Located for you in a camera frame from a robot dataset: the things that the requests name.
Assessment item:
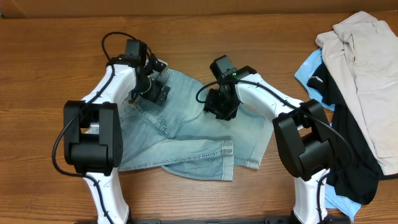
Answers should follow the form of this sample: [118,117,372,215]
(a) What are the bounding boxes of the light blue denim shorts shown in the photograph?
[119,69,273,181]

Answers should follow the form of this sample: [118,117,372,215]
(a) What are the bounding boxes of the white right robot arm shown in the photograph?
[204,65,336,223]

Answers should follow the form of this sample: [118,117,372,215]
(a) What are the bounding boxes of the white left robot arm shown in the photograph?
[56,55,168,223]

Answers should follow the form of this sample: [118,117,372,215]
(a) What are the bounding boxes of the beige trousers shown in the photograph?
[315,11,397,175]

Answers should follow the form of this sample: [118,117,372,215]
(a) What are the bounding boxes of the light blue t-shirt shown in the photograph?
[294,49,361,222]

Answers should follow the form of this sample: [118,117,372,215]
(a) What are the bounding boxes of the black garment with white logo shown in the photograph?
[307,63,397,205]

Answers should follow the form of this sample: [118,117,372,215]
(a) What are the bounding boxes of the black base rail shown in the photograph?
[74,214,352,224]

